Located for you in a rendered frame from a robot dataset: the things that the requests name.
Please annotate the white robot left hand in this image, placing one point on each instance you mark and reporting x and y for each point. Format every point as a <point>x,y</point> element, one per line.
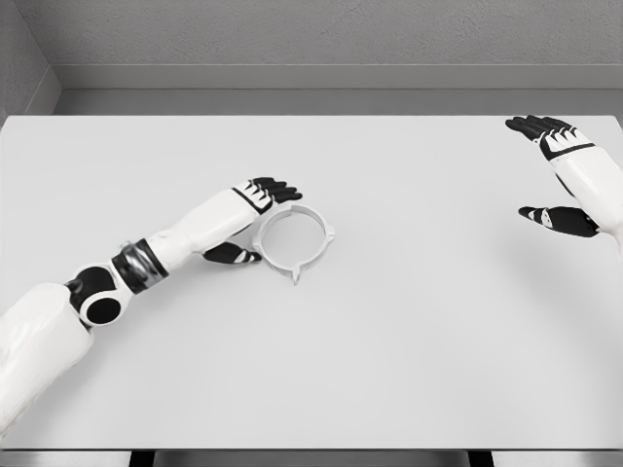
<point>229,214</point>

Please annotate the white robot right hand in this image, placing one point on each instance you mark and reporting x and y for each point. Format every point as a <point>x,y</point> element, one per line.
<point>591,185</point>

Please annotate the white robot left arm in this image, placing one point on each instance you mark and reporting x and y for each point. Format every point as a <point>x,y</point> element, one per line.
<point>48,321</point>

